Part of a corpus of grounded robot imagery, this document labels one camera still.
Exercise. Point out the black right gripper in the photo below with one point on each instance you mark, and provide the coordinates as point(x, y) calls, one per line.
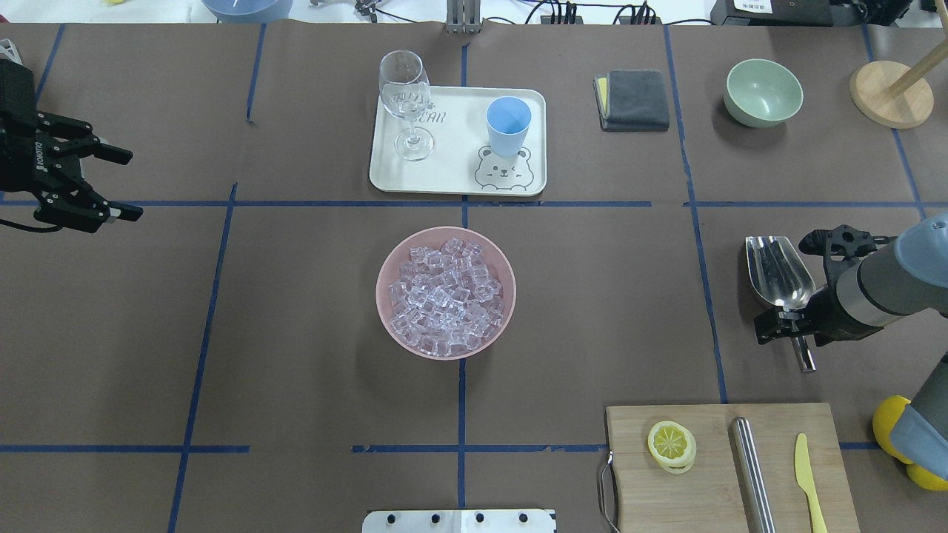
point(835, 311)

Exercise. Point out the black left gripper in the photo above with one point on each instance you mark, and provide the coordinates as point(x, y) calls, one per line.
point(16, 159)

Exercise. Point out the silver metal ice scoop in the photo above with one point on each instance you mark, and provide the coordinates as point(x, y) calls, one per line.
point(780, 278)

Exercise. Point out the pink bowl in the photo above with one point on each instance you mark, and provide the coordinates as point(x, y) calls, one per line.
point(446, 293)

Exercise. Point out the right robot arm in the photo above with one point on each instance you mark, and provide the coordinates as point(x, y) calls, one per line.
point(843, 284)

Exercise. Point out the light blue plastic cup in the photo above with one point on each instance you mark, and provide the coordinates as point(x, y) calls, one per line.
point(508, 120)

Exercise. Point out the pile of clear ice cubes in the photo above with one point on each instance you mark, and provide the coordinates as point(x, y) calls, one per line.
point(446, 299)

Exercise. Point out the wooden mug tree stand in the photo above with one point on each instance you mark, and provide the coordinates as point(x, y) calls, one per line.
point(895, 95)

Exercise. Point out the green ceramic bowl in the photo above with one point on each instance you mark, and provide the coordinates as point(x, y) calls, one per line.
point(760, 93)

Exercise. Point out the blue bowl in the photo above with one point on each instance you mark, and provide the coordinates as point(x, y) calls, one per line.
point(249, 12)

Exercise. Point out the yellow plastic knife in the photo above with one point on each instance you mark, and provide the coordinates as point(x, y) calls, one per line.
point(806, 482)

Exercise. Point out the wooden cutting board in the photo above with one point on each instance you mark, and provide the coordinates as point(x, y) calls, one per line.
point(711, 497)

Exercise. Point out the yellow lemon slice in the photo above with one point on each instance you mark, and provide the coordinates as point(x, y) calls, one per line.
point(672, 446)

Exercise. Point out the silver metal rod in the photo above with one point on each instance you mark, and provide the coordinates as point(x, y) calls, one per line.
point(757, 504)

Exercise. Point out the clear wine glass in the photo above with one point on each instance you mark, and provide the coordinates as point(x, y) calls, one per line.
point(404, 89)

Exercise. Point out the cream bear tray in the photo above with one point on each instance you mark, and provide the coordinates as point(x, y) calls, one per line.
point(462, 161)

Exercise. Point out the silver mounting plate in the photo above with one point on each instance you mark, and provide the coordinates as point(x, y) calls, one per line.
point(461, 520)

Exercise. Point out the aluminium frame post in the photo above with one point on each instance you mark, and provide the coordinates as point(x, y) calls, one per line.
point(463, 16)

